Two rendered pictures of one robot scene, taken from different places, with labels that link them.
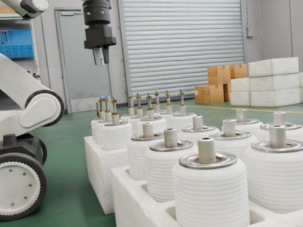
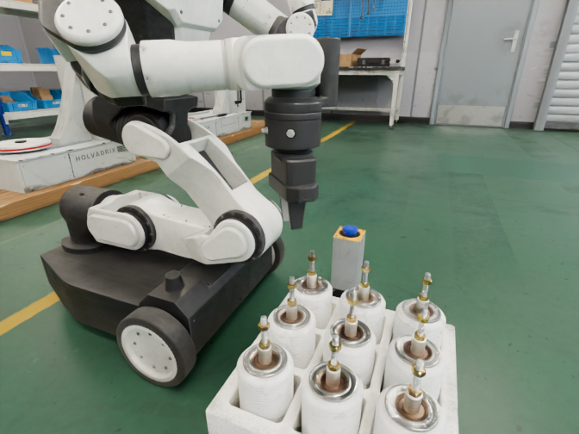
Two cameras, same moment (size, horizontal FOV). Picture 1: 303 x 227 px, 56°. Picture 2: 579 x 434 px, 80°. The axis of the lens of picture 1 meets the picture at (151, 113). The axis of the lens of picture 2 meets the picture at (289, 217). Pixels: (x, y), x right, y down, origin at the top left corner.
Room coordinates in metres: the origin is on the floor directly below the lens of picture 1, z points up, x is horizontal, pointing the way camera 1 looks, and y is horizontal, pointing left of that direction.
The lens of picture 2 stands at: (0.59, -0.21, 0.70)
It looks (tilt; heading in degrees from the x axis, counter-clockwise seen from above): 23 degrees down; 42
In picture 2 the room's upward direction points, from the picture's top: straight up
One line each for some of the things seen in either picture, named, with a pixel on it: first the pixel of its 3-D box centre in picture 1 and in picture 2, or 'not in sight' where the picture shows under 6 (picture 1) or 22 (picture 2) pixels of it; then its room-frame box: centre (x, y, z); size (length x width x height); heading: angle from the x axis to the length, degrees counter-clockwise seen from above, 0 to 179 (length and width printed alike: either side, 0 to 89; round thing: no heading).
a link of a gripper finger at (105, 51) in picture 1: (106, 54); (297, 212); (0.99, 0.13, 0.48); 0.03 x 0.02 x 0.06; 153
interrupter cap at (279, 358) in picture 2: (116, 124); (264, 359); (0.88, 0.11, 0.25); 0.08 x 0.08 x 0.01
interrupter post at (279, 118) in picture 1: (279, 120); not in sight; (0.55, -0.25, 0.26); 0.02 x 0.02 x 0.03
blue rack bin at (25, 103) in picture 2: not in sight; (9, 101); (1.58, 5.35, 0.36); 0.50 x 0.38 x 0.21; 111
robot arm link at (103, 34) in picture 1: (98, 28); (291, 156); (1.00, 0.15, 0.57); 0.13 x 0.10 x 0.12; 63
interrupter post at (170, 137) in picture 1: (170, 138); not in sight; (0.48, -0.03, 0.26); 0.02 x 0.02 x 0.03
